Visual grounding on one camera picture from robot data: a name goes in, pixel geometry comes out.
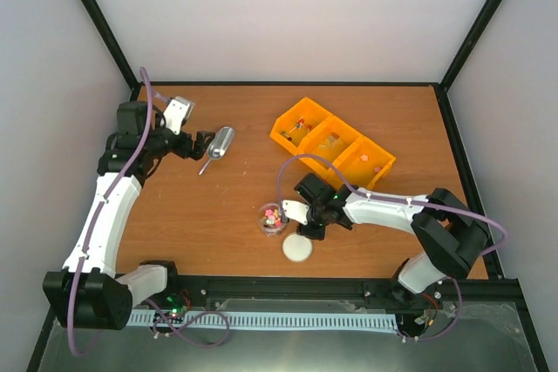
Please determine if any silver metal scoop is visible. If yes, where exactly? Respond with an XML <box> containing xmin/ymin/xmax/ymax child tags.
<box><xmin>198</xmin><ymin>126</ymin><xmax>235</xmax><ymax>175</ymax></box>

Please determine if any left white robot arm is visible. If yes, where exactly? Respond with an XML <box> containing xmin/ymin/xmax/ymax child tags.
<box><xmin>43</xmin><ymin>97</ymin><xmax>215</xmax><ymax>330</ymax></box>

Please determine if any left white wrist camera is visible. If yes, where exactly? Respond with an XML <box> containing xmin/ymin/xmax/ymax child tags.
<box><xmin>163</xmin><ymin>97</ymin><xmax>195</xmax><ymax>135</ymax></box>

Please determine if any black front rail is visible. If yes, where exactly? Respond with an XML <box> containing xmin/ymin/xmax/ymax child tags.
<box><xmin>149</xmin><ymin>275</ymin><xmax>524</xmax><ymax>312</ymax></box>

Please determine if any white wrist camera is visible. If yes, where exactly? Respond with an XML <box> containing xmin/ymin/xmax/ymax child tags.
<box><xmin>163</xmin><ymin>97</ymin><xmax>195</xmax><ymax>135</ymax></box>
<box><xmin>281</xmin><ymin>200</ymin><xmax>310</xmax><ymax>225</ymax></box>

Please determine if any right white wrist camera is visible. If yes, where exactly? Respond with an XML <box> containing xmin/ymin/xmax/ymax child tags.
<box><xmin>281</xmin><ymin>200</ymin><xmax>310</xmax><ymax>225</ymax></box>

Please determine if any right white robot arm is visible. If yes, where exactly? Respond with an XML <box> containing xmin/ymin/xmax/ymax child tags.
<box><xmin>281</xmin><ymin>173</ymin><xmax>489</xmax><ymax>307</ymax></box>

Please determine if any light blue cable duct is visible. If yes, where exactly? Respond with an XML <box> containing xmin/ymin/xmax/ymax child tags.
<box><xmin>126</xmin><ymin>309</ymin><xmax>398</xmax><ymax>334</ymax></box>

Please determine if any orange three-compartment bin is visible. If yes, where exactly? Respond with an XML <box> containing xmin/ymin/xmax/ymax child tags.
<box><xmin>269</xmin><ymin>97</ymin><xmax>396</xmax><ymax>190</ymax></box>

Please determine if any white round lid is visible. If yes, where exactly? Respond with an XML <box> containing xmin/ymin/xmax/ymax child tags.
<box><xmin>282</xmin><ymin>233</ymin><xmax>313</xmax><ymax>262</ymax></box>

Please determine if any clear glass bowl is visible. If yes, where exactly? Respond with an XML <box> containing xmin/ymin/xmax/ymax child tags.
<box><xmin>257</xmin><ymin>203</ymin><xmax>286</xmax><ymax>237</ymax></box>

